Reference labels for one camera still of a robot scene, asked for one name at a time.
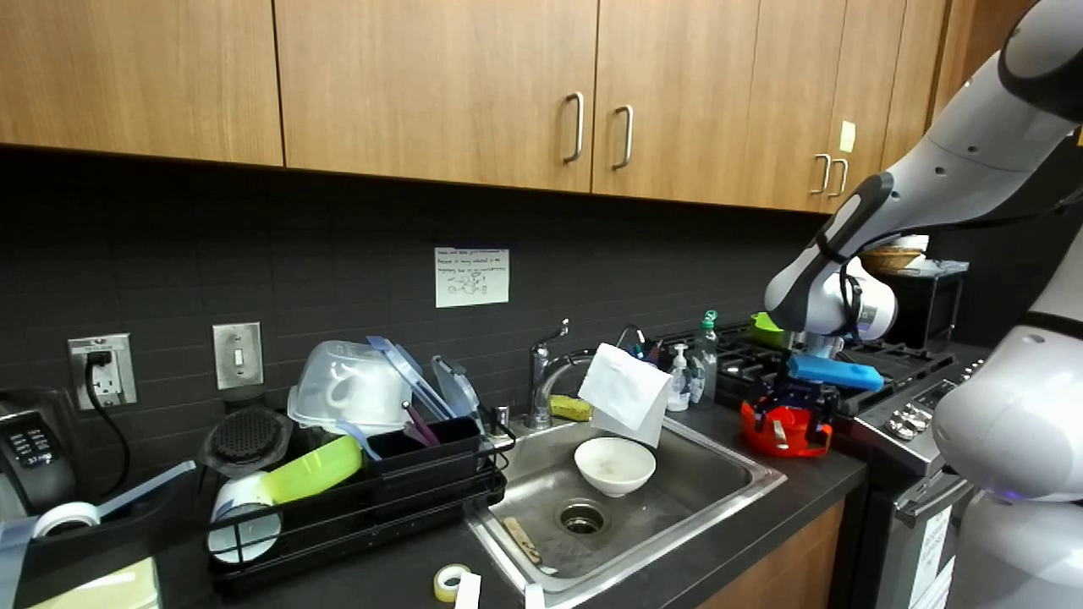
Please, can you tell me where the green cap dish soap bottle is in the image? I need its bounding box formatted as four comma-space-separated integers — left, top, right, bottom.
692, 308, 724, 410

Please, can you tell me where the white ceramic bowl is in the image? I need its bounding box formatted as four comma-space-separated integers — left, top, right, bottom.
573, 433, 660, 501

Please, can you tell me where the wooden base cabinet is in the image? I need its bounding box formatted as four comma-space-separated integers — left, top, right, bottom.
698, 501, 851, 609

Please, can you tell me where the clear soap dispenser bottle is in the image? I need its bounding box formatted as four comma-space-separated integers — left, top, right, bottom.
667, 341, 698, 416

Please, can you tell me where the clear plastic container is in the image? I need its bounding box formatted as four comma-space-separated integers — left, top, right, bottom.
285, 335, 485, 436

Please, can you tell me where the black round lid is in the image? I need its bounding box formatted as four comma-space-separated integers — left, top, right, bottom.
201, 402, 297, 477

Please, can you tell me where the large orange bowl with handle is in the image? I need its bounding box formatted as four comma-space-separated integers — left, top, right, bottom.
737, 395, 840, 463

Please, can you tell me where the black countertop appliance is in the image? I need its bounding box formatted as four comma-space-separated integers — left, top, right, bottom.
890, 269, 975, 352

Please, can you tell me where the black coffee maker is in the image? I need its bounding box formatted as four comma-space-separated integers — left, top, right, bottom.
0, 385, 82, 519

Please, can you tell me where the wooden cabinet door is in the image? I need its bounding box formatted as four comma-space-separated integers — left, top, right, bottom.
588, 0, 791, 211
0, 0, 285, 165
829, 0, 955, 216
270, 0, 601, 196
754, 0, 908, 216

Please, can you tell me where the small white tape roll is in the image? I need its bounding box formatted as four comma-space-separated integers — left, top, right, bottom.
430, 562, 485, 609

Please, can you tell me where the brown wooden bowl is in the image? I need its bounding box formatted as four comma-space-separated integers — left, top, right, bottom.
860, 231, 935, 278

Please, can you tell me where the grey blue utensil handle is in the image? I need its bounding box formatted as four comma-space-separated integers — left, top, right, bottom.
99, 455, 201, 521

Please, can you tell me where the white mug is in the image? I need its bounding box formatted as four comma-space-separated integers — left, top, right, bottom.
321, 355, 414, 436

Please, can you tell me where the large white tape roll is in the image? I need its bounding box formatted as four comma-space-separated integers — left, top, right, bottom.
29, 499, 106, 537

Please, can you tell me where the yellow sponge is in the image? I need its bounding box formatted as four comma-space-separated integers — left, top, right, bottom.
548, 393, 600, 428

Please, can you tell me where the white wall outlet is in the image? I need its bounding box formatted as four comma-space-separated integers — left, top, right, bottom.
64, 330, 142, 413

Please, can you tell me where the black dish rack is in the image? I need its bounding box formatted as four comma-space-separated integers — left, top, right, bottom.
201, 413, 519, 598

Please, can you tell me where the black power cable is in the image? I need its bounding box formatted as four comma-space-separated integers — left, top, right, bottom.
83, 348, 135, 493

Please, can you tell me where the stainless steel sink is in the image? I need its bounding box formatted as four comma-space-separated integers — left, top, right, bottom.
464, 416, 789, 598

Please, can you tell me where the pale yellow cloth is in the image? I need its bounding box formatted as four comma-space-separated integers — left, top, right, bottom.
26, 551, 164, 609

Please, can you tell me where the white paper wall sign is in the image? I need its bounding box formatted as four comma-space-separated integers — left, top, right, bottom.
434, 245, 513, 311

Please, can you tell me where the chrome faucet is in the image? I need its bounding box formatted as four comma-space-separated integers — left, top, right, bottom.
526, 316, 596, 428

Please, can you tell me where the silver light switch plate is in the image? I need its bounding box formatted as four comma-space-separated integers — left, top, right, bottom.
210, 318, 266, 393

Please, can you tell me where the green plastic bowl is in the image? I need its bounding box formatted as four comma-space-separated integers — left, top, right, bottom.
745, 311, 791, 348

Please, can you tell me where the stainless gas stove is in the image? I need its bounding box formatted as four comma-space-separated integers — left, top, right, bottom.
714, 333, 994, 609

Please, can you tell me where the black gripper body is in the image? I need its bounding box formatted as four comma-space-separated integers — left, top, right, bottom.
775, 380, 846, 423

